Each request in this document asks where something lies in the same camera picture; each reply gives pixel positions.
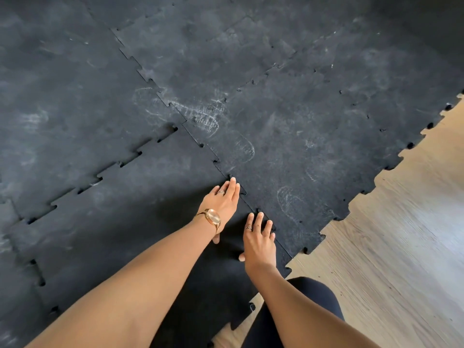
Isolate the person's left hand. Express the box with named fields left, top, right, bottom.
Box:
left=196, top=177, right=241, bottom=245

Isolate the person's right hand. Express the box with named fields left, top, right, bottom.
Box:
left=238, top=211, right=278, bottom=273

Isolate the black rubber puzzle tile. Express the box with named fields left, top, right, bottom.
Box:
left=7, top=126, right=293, bottom=348

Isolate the person's right forearm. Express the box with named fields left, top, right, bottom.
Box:
left=246, top=264, right=381, bottom=348

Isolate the person's left forearm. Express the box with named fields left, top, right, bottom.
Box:
left=25, top=214, right=218, bottom=348

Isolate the gold wristwatch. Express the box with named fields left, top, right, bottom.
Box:
left=195, top=209, right=222, bottom=236

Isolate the person's leg in black leggings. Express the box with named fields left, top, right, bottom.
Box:
left=241, top=277, right=345, bottom=348

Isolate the spread of black interlocking mats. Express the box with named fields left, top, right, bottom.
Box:
left=0, top=0, right=464, bottom=348

